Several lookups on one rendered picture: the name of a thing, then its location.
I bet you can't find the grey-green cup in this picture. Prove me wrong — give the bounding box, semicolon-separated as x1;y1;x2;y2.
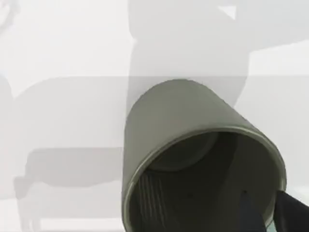
121;79;287;232

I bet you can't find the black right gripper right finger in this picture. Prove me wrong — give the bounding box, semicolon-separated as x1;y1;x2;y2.
274;190;309;232

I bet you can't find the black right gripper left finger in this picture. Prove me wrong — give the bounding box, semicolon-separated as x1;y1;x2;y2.
238;190;267;232

